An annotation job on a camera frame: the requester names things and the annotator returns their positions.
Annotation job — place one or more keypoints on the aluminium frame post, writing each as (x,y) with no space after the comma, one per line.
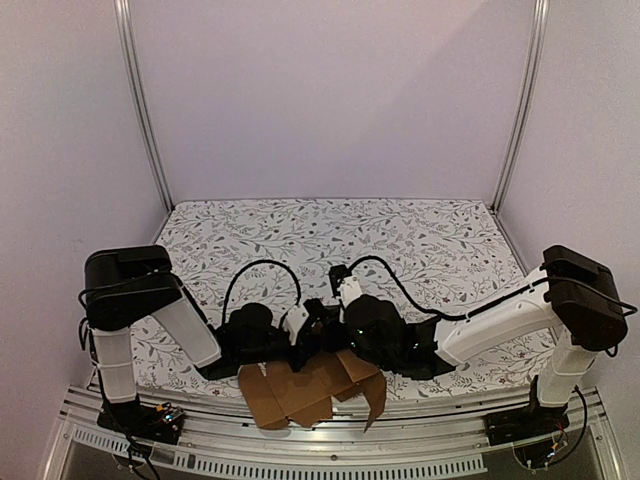
(524,104)
(140,104)

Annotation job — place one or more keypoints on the brown cardboard box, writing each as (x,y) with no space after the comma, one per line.
(277,396)

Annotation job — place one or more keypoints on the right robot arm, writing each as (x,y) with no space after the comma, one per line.
(568,291)

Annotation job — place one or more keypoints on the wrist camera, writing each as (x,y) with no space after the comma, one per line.
(299,322)
(344,285)

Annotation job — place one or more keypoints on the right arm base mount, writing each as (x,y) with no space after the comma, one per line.
(528,421)

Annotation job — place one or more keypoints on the aluminium front rail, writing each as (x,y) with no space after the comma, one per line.
(413,439)

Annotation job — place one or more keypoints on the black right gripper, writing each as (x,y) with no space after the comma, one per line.
(338,337)

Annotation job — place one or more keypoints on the right aluminium frame post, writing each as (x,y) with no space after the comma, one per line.
(524,104)

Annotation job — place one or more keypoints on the left aluminium frame post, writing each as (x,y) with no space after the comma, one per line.
(140,104)

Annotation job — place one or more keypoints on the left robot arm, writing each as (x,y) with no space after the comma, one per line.
(126,285)

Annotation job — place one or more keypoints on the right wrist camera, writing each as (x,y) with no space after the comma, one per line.
(344,285)

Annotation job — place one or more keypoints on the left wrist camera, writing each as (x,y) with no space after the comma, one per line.
(299,322)

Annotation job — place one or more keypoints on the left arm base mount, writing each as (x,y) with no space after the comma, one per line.
(161,423)

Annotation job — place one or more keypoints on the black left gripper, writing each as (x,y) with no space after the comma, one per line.
(305,343)

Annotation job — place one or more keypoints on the floral patterned table mat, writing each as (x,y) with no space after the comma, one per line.
(444,254)

